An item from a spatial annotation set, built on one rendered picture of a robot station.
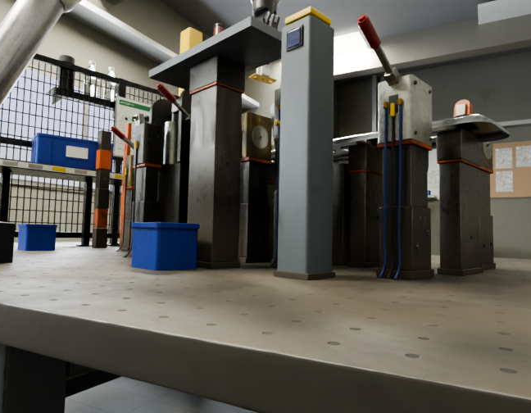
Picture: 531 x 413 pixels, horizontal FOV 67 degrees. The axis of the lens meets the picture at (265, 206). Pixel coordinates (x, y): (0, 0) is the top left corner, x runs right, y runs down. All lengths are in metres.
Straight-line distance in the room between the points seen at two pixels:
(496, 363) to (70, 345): 0.32
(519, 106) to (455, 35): 1.65
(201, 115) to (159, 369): 0.67
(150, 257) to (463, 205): 0.62
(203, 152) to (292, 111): 0.25
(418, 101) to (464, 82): 6.37
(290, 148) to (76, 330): 0.45
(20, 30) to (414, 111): 1.01
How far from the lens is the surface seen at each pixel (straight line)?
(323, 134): 0.70
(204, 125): 0.89
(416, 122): 0.78
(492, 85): 7.12
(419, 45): 6.01
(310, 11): 0.76
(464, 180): 0.90
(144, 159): 1.19
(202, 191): 0.87
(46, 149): 1.87
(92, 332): 0.37
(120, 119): 2.21
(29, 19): 1.33
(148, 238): 0.81
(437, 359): 0.27
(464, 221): 0.89
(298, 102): 0.71
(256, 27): 0.81
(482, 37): 5.95
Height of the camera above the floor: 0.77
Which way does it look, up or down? 4 degrees up
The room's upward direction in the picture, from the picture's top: 1 degrees clockwise
